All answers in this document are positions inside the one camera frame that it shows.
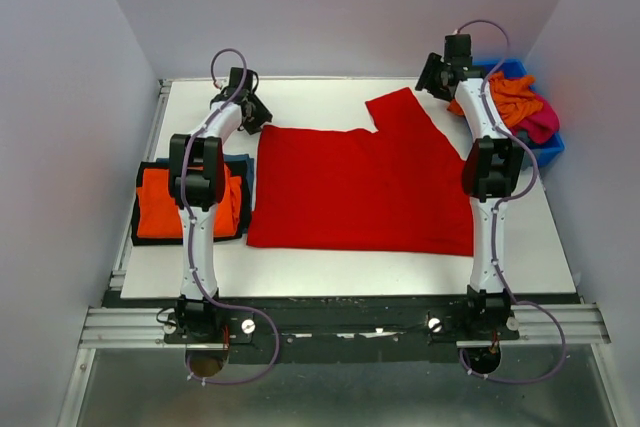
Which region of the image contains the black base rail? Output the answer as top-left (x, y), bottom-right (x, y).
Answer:
top-left (102, 294), bottom-right (521, 366)

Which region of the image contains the magenta t shirt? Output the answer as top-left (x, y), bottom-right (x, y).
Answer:
top-left (512, 90), bottom-right (560, 145)

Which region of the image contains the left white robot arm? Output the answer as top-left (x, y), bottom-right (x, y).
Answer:
top-left (168, 67), bottom-right (272, 343)

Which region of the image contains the folded orange t shirt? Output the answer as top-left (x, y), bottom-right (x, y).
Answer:
top-left (132, 163), bottom-right (245, 245)

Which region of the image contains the aluminium frame rail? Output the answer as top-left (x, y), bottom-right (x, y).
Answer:
top-left (79, 304), bottom-right (611, 349)

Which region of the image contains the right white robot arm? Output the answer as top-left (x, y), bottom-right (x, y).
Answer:
top-left (415, 33), bottom-right (524, 339)

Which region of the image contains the red t shirt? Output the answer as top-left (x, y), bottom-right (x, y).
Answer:
top-left (247, 88), bottom-right (473, 257)

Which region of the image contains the crumpled orange t shirt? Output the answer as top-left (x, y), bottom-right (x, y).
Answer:
top-left (447, 71), bottom-right (544, 127)

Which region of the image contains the blue plastic bin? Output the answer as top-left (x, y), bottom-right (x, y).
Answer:
top-left (493, 59), bottom-right (564, 167)

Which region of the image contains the folded black t shirt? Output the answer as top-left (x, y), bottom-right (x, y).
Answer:
top-left (131, 160), bottom-right (253, 246)

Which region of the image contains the folded teal t shirt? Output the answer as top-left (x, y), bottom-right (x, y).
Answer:
top-left (155, 152), bottom-right (256, 183)

